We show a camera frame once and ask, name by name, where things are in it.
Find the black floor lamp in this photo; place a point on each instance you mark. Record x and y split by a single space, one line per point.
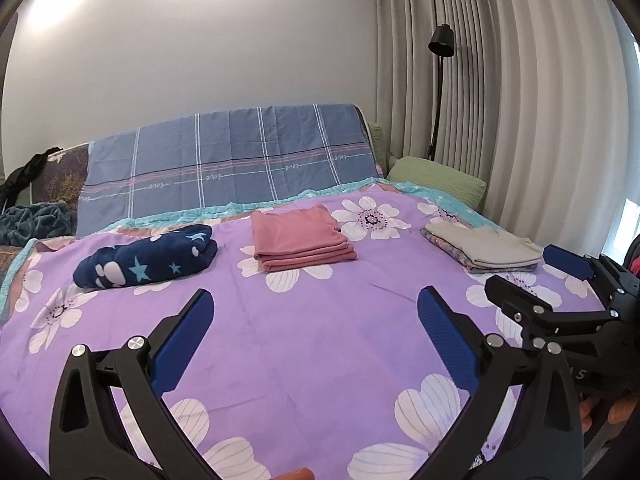
441 40

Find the teal fuzzy blanket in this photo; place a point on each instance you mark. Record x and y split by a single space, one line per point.
30 222

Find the window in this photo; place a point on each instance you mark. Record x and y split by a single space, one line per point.
622 225

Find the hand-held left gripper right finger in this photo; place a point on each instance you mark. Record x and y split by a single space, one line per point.
447 340

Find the folded salmon pink garment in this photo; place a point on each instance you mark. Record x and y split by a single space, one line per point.
310 260

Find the grey pleated curtain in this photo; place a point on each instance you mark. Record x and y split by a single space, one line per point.
525 110

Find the blue plaid cloth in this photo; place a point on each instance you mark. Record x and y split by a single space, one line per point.
225 160

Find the dark blue star blanket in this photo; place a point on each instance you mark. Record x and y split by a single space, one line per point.
150 260

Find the purple floral bedsheet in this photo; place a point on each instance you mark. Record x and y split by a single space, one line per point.
300 310

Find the folded beige garment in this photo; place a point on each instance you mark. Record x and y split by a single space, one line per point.
495 247

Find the black cloth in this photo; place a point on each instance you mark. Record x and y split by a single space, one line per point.
25 175

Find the person's left hand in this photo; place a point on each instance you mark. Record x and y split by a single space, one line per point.
295 474

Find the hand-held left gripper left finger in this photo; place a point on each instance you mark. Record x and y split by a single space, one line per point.
182 340

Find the person's right hand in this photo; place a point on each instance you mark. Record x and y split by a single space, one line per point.
622 410

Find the green pillow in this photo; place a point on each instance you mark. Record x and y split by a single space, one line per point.
440 180
379 142

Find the folded floral garment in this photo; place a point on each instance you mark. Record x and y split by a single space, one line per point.
450 249

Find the patterned dark cloth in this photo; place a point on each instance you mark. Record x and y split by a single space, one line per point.
62 177

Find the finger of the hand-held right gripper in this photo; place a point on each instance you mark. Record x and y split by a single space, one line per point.
567 262
515 297

